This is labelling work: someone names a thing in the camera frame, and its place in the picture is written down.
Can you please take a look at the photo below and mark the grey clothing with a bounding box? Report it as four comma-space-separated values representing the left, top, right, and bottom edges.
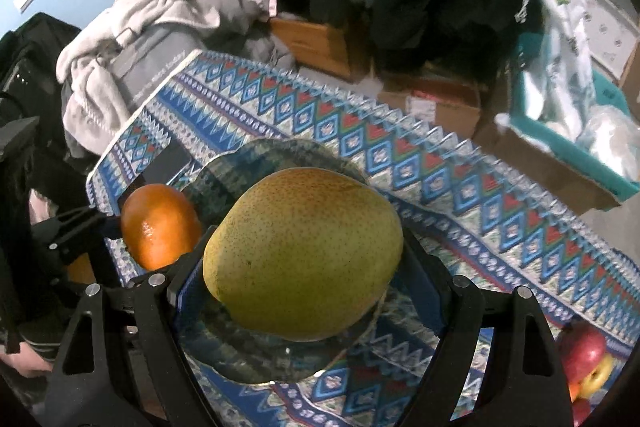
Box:
190, 0, 296, 70

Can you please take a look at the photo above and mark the black smartphone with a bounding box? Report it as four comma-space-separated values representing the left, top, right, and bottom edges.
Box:
144, 146, 195, 188

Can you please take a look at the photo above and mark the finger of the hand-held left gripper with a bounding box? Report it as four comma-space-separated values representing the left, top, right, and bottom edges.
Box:
30, 206, 123, 290

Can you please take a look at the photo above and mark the flat brown cardboard box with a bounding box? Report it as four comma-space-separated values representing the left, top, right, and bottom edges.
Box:
474, 117, 622, 217

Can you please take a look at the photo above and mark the person's left forearm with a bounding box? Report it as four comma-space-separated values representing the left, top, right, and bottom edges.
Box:
0, 349, 52, 379

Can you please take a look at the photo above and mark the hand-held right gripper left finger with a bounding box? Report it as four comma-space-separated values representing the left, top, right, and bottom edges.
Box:
45, 227, 221, 427

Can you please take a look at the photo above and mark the clear scalloped glass plate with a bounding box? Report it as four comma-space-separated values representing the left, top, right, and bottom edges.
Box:
177, 139, 401, 385

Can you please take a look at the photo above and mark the clear plastic bag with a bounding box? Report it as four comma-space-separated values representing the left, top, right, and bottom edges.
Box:
577, 106, 640, 182

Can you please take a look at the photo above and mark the red label cardboard box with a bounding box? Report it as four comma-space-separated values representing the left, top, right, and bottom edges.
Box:
376, 76, 484, 142

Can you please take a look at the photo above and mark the black backpack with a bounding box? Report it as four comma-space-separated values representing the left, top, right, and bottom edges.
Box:
0, 12, 84, 124

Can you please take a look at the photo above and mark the white printed plastic bag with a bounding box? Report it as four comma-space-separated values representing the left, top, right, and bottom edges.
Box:
507, 0, 599, 142

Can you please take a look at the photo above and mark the wooden drawer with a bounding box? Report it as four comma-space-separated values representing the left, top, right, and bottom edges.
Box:
269, 16, 352, 75

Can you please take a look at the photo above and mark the grey cloth bag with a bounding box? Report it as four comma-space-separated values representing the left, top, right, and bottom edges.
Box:
102, 22, 211, 120

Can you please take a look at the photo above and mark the orange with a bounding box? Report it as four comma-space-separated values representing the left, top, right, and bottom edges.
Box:
120, 184, 203, 272

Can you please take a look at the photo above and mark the pile of grey clothes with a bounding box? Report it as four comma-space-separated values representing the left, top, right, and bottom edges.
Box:
55, 0, 221, 135

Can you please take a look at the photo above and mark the green yellow pear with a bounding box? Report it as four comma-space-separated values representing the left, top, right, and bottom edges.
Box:
202, 168, 405, 342

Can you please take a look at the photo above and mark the teal box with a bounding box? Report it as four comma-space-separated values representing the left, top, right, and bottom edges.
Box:
495, 32, 640, 202

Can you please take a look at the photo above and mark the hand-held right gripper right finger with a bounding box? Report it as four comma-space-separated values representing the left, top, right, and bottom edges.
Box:
399, 231, 574, 427

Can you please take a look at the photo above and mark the blue patterned tablecloth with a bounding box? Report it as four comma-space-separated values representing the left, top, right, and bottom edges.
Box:
85, 49, 640, 427

